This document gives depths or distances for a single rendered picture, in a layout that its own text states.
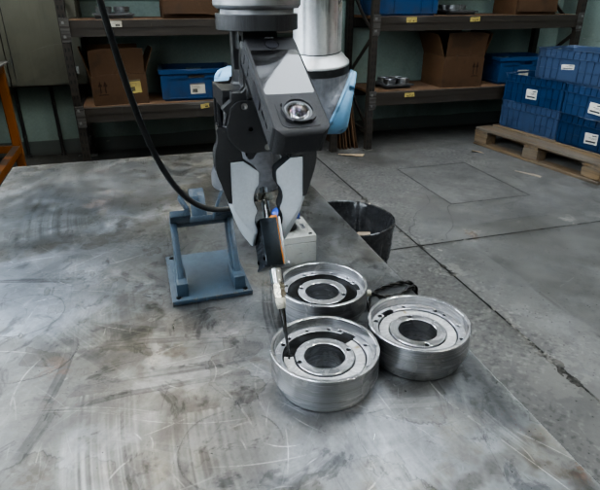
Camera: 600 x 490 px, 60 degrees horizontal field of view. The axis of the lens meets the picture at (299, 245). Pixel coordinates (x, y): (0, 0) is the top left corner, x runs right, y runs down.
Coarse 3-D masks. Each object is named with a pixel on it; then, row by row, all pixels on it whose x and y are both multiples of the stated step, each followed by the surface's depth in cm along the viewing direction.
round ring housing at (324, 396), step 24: (288, 336) 53; (360, 336) 53; (312, 360) 53; (336, 360) 53; (288, 384) 47; (312, 384) 46; (336, 384) 46; (360, 384) 47; (312, 408) 48; (336, 408) 48
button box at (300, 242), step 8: (296, 224) 76; (304, 224) 76; (296, 232) 73; (304, 232) 73; (312, 232) 73; (288, 240) 71; (296, 240) 72; (304, 240) 72; (312, 240) 73; (288, 248) 72; (296, 248) 72; (304, 248) 73; (312, 248) 73; (288, 256) 72; (296, 256) 73; (304, 256) 73; (312, 256) 74; (288, 264) 73; (296, 264) 73
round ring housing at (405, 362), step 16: (384, 304) 58; (400, 304) 59; (416, 304) 59; (432, 304) 58; (448, 304) 57; (368, 320) 54; (400, 320) 56; (416, 320) 56; (432, 320) 56; (448, 320) 56; (464, 320) 55; (400, 336) 53; (416, 336) 57; (432, 336) 56; (464, 336) 53; (384, 352) 52; (400, 352) 50; (416, 352) 50; (432, 352) 49; (448, 352) 50; (464, 352) 51; (400, 368) 51; (416, 368) 50; (432, 368) 50; (448, 368) 51
